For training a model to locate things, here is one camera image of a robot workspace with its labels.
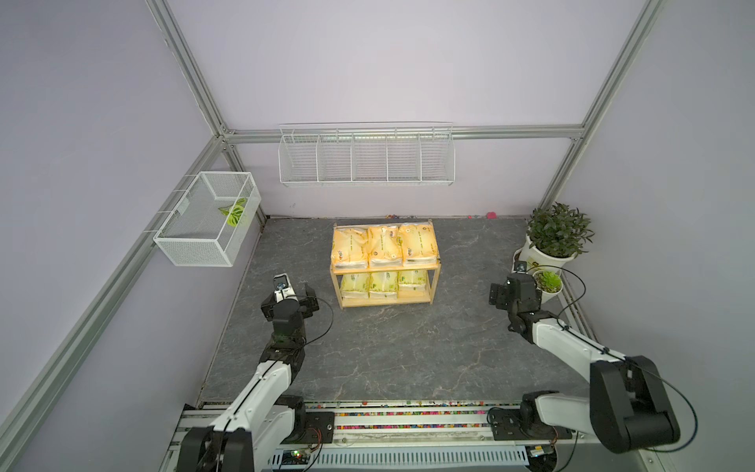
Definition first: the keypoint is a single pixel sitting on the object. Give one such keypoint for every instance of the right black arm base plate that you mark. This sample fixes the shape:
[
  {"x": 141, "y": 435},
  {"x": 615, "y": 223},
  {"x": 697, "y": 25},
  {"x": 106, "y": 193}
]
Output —
[{"x": 508, "y": 425}]

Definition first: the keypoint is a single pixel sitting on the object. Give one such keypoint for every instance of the green leaf toy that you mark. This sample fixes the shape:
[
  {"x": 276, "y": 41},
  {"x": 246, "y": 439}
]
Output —
[{"x": 233, "y": 214}]

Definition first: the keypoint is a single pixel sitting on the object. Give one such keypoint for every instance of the white wire side basket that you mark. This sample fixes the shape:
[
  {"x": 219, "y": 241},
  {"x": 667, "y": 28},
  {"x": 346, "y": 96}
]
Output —
[{"x": 195, "y": 233}]

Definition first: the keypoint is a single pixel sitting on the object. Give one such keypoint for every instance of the green tissue pack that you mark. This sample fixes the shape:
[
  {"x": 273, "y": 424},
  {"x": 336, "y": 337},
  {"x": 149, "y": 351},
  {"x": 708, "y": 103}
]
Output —
[
  {"x": 355, "y": 286},
  {"x": 384, "y": 285},
  {"x": 415, "y": 280}
]

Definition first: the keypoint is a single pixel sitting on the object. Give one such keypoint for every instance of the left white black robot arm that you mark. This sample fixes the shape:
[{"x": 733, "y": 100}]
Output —
[{"x": 246, "y": 434}]

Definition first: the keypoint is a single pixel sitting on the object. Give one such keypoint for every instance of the wooden two-tier shelf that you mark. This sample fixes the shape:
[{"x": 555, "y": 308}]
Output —
[{"x": 403, "y": 298}]

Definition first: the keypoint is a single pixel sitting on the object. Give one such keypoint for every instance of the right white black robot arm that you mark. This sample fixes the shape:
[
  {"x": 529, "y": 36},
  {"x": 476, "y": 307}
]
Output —
[{"x": 627, "y": 407}]

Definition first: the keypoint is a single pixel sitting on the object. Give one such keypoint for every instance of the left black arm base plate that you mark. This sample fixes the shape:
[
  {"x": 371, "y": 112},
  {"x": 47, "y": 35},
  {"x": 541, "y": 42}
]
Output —
[{"x": 316, "y": 427}]

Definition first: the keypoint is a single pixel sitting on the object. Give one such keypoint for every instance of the long white wire wall basket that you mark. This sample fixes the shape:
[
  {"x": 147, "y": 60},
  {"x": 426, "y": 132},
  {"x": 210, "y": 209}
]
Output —
[{"x": 361, "y": 154}]

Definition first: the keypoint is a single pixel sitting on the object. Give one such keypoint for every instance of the aluminium front rail frame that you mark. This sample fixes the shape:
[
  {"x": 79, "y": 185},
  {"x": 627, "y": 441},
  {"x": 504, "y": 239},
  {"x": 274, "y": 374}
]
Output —
[{"x": 414, "y": 435}]

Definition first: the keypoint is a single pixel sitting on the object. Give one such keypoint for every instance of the small potted succulent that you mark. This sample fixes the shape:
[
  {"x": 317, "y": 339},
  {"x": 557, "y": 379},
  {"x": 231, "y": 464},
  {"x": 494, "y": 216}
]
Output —
[{"x": 549, "y": 283}]

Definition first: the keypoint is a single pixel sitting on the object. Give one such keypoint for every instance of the orange tissue pack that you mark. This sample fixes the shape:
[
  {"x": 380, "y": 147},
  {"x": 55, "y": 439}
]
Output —
[
  {"x": 350, "y": 248},
  {"x": 418, "y": 244},
  {"x": 384, "y": 246}
]

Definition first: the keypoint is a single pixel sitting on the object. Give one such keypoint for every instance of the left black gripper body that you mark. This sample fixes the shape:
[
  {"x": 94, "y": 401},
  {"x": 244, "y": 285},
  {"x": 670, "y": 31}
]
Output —
[{"x": 306, "y": 307}]

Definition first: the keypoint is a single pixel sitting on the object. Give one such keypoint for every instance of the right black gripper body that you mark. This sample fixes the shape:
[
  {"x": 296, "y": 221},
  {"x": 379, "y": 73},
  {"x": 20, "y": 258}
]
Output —
[{"x": 500, "y": 291}]

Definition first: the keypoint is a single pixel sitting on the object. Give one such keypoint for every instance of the large potted green plant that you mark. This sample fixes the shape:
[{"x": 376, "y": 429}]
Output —
[{"x": 554, "y": 237}]

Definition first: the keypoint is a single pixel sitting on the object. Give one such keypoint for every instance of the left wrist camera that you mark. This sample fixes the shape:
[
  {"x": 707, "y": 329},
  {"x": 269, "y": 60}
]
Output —
[{"x": 282, "y": 288}]

